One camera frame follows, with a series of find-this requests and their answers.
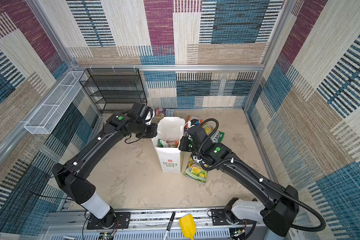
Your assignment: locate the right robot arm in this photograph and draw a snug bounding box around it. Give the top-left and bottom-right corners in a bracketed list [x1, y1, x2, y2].
[179, 126, 326, 237]

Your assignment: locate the pink orange Fox's candy bag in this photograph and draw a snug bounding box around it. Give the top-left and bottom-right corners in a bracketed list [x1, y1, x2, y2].
[168, 141, 179, 148]

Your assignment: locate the yellow plastic scoop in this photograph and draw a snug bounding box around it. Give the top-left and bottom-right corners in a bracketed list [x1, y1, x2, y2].
[179, 214, 197, 240]

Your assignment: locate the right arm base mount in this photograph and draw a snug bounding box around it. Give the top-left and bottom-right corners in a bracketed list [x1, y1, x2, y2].
[207, 208, 254, 227]

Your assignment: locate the paperback book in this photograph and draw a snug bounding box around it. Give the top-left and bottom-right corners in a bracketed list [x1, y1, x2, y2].
[154, 108, 175, 118]

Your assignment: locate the black marker pen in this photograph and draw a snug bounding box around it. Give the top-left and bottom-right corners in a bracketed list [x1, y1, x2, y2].
[163, 212, 176, 240]

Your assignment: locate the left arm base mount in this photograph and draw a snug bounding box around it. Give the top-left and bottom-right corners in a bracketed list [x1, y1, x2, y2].
[86, 212, 131, 230]

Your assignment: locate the black wire shelf rack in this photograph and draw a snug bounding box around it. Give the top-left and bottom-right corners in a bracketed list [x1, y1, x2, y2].
[80, 68, 147, 114]

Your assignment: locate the green snack packet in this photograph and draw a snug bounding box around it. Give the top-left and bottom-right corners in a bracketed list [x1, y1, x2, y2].
[157, 139, 169, 148]

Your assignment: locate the white paper bag with illustration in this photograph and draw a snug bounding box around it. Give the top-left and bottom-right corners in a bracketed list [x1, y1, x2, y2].
[152, 117, 186, 174]

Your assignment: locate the white wire mesh basket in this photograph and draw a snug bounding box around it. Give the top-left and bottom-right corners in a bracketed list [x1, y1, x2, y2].
[24, 71, 84, 135]

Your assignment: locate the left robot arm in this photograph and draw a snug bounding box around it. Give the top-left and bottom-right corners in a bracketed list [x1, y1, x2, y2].
[52, 103, 157, 229]

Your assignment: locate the green fox's spring tea bag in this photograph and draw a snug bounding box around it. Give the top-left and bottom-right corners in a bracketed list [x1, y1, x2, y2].
[183, 157, 208, 183]
[203, 124, 225, 143]

